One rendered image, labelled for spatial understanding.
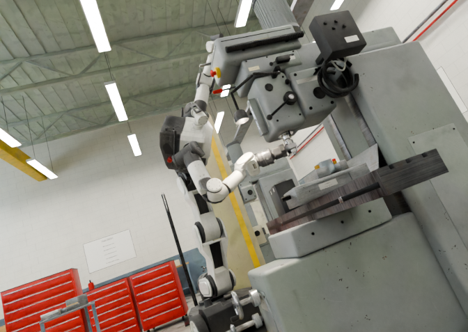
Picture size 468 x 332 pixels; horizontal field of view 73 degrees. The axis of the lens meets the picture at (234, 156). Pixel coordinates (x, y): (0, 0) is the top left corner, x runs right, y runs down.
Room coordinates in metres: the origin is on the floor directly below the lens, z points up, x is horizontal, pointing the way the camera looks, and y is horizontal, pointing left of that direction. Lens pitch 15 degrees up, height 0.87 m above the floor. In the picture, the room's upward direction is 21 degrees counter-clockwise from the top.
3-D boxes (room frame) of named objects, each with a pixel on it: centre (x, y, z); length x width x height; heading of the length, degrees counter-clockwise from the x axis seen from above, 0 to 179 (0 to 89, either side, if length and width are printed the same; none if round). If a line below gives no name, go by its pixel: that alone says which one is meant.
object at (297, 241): (1.63, -0.30, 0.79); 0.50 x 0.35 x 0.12; 106
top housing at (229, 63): (1.63, -0.31, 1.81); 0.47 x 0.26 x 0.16; 106
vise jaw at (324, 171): (1.39, -0.31, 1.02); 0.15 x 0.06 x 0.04; 14
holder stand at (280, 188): (2.01, -0.21, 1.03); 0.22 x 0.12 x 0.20; 8
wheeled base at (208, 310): (2.16, 0.38, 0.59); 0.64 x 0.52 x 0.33; 28
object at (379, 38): (1.76, -0.78, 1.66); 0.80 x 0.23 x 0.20; 106
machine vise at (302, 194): (1.40, -0.33, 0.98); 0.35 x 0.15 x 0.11; 104
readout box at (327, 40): (1.39, -0.68, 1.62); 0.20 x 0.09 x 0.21; 106
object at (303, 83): (1.68, -0.49, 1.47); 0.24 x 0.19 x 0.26; 16
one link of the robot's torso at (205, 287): (2.19, 0.39, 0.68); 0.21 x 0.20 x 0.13; 28
